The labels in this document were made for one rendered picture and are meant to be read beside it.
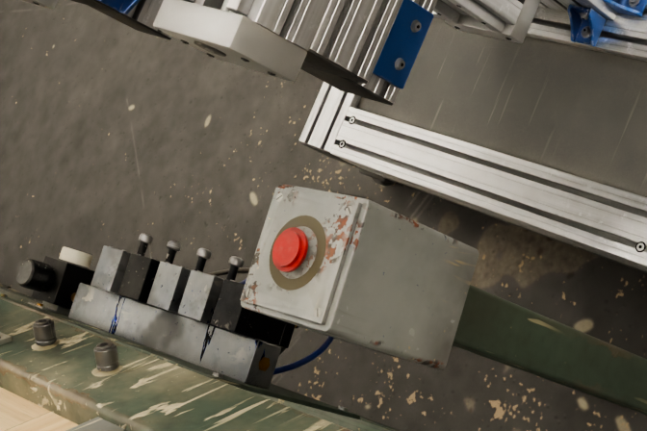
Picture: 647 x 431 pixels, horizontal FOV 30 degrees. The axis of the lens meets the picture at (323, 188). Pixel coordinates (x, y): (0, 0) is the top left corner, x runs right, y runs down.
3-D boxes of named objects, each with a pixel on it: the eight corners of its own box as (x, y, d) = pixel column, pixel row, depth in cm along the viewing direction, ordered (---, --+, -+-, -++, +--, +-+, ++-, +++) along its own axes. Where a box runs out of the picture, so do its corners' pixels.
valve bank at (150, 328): (397, 304, 144) (255, 251, 128) (361, 420, 142) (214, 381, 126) (153, 241, 180) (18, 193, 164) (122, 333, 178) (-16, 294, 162)
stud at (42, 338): (61, 342, 141) (57, 319, 140) (42, 349, 139) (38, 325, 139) (50, 339, 143) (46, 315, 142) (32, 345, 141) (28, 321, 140)
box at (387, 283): (487, 252, 115) (365, 196, 102) (452, 373, 113) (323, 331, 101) (396, 234, 123) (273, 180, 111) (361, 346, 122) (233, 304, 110)
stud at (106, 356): (124, 367, 132) (120, 342, 131) (105, 376, 130) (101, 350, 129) (112, 363, 133) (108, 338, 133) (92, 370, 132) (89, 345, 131)
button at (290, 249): (323, 236, 105) (308, 229, 104) (310, 280, 105) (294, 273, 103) (294, 229, 108) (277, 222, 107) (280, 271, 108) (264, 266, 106)
